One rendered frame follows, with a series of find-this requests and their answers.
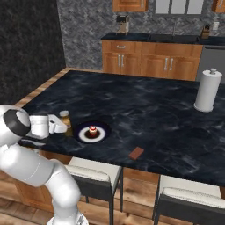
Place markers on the window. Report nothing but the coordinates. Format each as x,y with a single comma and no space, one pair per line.
179,6

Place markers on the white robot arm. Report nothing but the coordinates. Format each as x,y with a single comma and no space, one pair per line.
27,170

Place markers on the wooden wall cabinet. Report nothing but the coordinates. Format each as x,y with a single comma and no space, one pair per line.
130,5
219,5

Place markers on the wooden base cabinet run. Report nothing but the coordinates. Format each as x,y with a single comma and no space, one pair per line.
150,60

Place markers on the coffee machine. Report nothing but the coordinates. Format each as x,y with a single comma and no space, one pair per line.
123,24

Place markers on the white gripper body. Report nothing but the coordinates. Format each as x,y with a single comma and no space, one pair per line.
57,124

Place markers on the brown cinnamon bottle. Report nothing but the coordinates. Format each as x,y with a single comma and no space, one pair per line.
66,120

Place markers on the dark blue plate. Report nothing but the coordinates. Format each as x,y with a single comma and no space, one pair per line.
83,131

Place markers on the white paper towel roll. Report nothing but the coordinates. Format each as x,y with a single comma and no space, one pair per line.
208,90

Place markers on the knife block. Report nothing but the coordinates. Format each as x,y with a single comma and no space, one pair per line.
205,31

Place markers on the white cushioned dark-frame chair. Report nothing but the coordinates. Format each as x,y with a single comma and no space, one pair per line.
190,200
93,175

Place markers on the cupcake with red cherry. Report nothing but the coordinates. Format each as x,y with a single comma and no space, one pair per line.
92,131

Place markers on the stainless steel dishwasher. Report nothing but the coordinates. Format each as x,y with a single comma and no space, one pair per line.
211,61

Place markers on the brown chocolate bar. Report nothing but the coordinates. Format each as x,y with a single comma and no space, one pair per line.
136,153

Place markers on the sink with tap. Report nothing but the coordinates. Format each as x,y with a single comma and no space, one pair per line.
173,35

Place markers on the white wall socket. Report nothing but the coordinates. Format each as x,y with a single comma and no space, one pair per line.
215,25

